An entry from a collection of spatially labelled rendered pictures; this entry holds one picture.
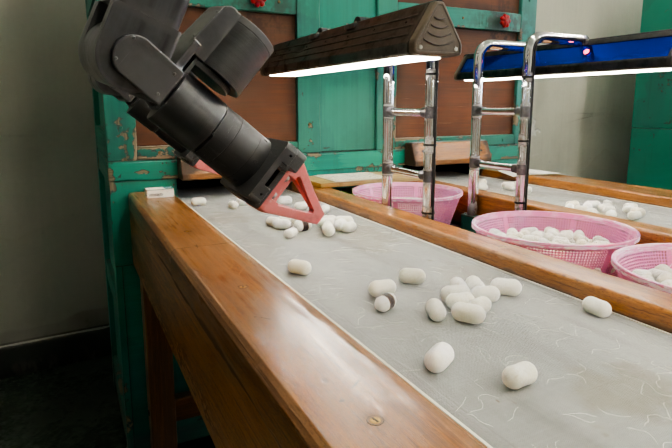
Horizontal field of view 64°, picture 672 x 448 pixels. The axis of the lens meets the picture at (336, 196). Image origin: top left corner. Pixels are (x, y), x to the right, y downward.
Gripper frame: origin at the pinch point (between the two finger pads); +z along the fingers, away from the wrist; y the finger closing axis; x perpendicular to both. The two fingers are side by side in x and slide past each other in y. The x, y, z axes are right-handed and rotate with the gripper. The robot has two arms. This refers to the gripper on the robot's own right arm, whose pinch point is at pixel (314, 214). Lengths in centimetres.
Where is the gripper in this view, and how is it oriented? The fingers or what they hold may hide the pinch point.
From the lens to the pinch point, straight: 58.3
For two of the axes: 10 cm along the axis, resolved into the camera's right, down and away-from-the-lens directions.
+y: -4.5, -1.6, 8.8
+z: 6.8, 5.8, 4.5
